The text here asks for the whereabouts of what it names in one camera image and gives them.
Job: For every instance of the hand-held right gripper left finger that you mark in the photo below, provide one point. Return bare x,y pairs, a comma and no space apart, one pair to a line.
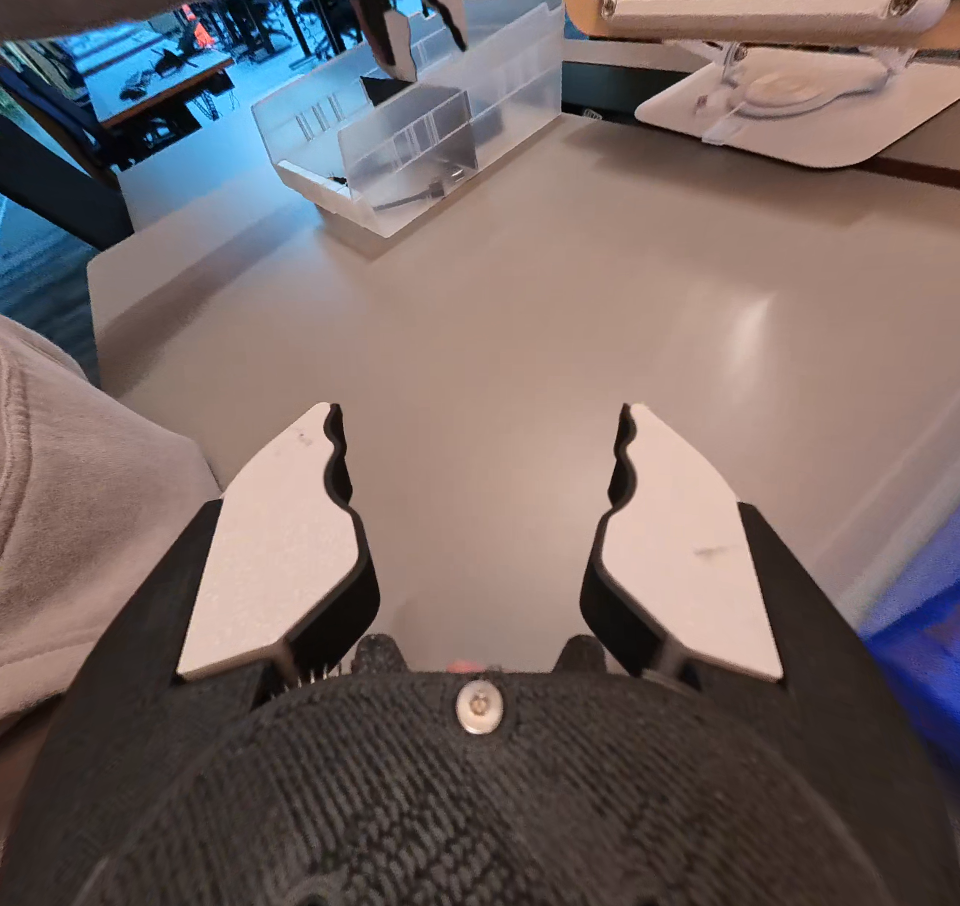
277,546

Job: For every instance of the orange object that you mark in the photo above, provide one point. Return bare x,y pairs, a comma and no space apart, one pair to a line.
199,32

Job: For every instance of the clear plastic organizer bin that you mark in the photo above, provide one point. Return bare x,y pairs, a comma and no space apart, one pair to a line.
450,118

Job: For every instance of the blue crate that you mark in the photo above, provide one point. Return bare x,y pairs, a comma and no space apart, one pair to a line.
922,621

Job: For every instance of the wooden background table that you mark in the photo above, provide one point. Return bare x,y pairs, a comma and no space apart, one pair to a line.
165,88

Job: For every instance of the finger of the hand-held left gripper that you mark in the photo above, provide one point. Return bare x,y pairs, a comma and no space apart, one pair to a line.
450,2
401,50

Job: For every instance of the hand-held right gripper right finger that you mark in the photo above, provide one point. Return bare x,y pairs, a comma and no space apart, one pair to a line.
682,546

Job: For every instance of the person's grey sweatshirt torso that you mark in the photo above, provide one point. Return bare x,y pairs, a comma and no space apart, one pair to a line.
75,508

